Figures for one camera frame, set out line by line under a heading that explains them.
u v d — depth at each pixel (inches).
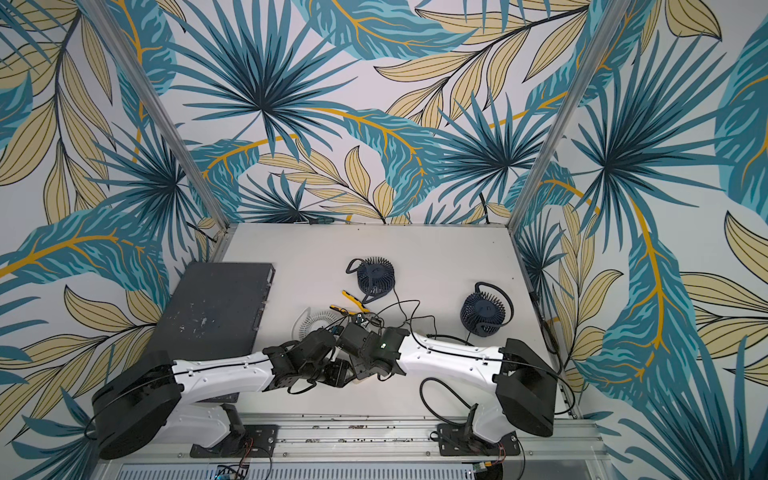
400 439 29.5
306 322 34.6
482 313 35.5
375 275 38.0
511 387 16.3
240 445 26.1
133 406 16.6
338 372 28.7
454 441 27.7
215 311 36.2
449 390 31.5
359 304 38.4
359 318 28.3
